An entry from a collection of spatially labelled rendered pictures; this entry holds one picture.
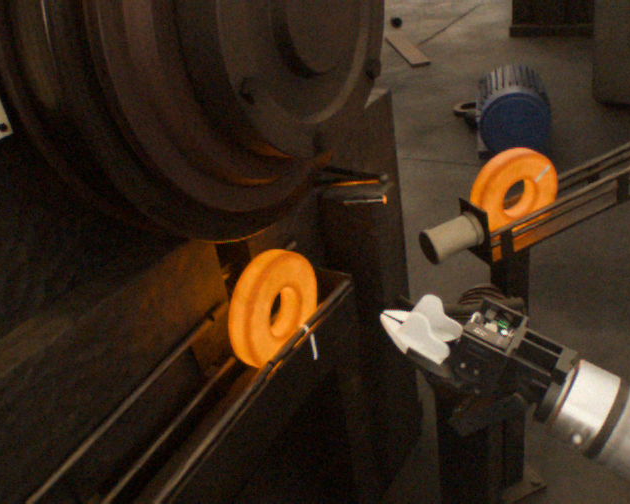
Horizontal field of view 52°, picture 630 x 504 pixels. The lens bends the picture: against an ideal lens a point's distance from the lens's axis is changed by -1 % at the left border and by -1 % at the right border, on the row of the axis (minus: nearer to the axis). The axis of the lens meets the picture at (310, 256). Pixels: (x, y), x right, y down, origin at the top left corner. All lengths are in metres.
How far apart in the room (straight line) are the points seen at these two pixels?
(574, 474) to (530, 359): 0.90
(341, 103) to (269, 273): 0.24
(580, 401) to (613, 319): 1.35
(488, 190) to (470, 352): 0.43
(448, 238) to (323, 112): 0.46
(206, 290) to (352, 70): 0.33
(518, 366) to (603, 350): 1.22
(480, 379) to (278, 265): 0.28
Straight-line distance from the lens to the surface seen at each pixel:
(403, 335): 0.76
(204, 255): 0.83
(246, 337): 0.81
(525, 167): 1.13
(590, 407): 0.72
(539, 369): 0.73
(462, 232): 1.09
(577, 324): 2.02
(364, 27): 0.74
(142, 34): 0.56
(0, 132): 0.67
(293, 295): 0.88
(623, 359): 1.93
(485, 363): 0.72
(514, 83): 2.94
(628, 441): 0.73
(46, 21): 0.54
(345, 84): 0.72
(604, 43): 3.48
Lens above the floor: 1.23
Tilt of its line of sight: 31 degrees down
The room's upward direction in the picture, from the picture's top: 10 degrees counter-clockwise
